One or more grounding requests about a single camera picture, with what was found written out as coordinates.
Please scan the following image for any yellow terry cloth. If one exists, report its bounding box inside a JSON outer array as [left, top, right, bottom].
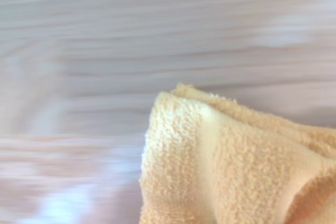
[[138, 82, 336, 224]]

